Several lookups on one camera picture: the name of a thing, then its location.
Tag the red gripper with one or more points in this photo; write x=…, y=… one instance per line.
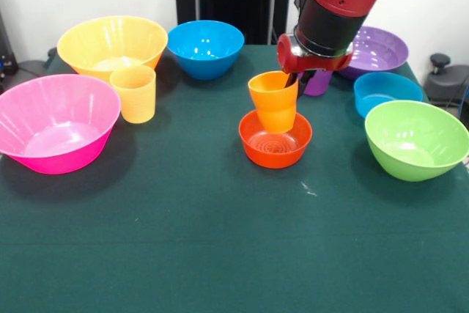
x=289, y=60

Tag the orange cup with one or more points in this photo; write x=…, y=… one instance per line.
x=275, y=107

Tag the small red-orange bowl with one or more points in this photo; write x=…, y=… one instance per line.
x=275, y=159

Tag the deep blue bowl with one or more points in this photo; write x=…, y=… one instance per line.
x=205, y=63

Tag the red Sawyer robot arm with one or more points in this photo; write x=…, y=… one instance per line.
x=329, y=9

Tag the purple cup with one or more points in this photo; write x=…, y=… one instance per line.
x=318, y=84

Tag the shallow blue bowl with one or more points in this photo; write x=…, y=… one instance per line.
x=384, y=87

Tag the purple bowl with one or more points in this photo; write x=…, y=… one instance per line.
x=381, y=52

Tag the lime green bowl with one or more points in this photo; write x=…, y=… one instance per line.
x=414, y=159

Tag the dark grey round base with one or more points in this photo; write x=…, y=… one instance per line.
x=31, y=65
x=447, y=82

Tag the yellow cup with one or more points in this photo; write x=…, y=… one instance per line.
x=133, y=100

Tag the dark green table cloth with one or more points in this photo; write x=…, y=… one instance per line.
x=220, y=236

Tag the large yellow-orange bowl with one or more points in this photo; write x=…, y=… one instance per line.
x=110, y=42

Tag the pink bowl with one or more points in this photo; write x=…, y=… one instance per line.
x=55, y=126

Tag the black electronics box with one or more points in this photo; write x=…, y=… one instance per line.
x=7, y=52

